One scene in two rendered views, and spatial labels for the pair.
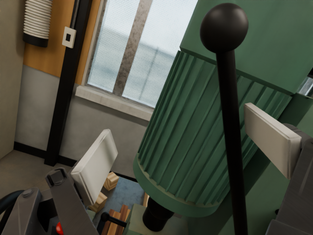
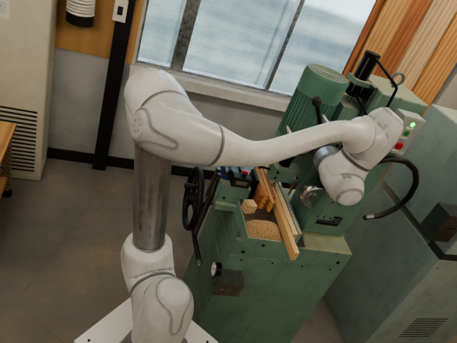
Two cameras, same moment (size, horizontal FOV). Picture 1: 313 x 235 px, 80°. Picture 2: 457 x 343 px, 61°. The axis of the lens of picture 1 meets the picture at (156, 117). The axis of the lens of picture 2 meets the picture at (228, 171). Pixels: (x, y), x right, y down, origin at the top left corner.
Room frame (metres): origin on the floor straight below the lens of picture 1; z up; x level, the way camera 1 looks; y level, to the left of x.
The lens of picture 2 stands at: (-1.07, 0.54, 1.87)
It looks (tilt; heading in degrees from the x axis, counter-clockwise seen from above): 32 degrees down; 344
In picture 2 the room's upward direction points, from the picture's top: 22 degrees clockwise
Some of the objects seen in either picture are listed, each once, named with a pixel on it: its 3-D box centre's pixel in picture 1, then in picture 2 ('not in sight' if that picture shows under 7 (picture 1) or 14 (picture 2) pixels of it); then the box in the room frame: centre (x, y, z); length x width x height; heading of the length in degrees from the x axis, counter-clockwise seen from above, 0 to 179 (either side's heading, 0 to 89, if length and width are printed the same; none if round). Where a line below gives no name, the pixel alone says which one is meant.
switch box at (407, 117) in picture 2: not in sight; (400, 132); (0.19, -0.41, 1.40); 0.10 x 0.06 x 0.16; 95
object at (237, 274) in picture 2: not in sight; (226, 282); (0.03, 0.04, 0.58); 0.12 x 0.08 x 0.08; 95
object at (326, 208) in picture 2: not in sight; (327, 203); (0.17, -0.28, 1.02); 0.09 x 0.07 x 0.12; 5
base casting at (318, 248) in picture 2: not in sight; (281, 220); (0.32, -0.20, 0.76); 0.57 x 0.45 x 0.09; 95
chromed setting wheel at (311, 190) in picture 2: not in sight; (313, 196); (0.19, -0.22, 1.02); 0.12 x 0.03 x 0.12; 95
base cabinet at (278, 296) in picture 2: not in sight; (252, 273); (0.32, -0.20, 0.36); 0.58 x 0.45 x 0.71; 95
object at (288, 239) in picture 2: not in sight; (277, 208); (0.19, -0.09, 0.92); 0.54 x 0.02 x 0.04; 5
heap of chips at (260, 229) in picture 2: not in sight; (265, 226); (0.05, -0.01, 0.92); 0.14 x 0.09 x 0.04; 95
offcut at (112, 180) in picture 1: (110, 181); not in sight; (0.53, 0.07, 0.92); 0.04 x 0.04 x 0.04; 63
